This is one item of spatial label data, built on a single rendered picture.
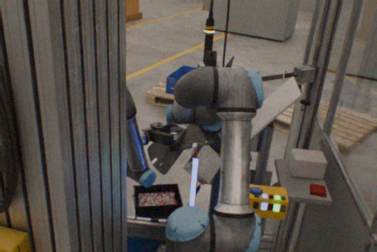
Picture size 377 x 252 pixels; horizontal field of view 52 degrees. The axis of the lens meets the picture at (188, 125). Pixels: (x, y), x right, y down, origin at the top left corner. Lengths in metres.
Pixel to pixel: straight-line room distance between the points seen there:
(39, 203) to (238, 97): 0.60
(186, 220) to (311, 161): 1.13
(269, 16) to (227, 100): 7.87
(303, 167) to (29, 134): 1.65
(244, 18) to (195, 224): 8.19
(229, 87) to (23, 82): 0.61
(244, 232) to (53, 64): 0.73
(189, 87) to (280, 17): 7.81
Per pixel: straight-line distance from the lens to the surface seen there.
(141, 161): 1.51
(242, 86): 1.08
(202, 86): 1.06
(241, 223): 1.10
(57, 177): 0.67
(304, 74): 2.10
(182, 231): 1.07
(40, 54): 0.58
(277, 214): 1.60
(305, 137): 2.31
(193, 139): 1.65
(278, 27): 8.89
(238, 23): 9.16
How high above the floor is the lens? 1.96
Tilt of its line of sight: 26 degrees down
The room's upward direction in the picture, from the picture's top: 4 degrees clockwise
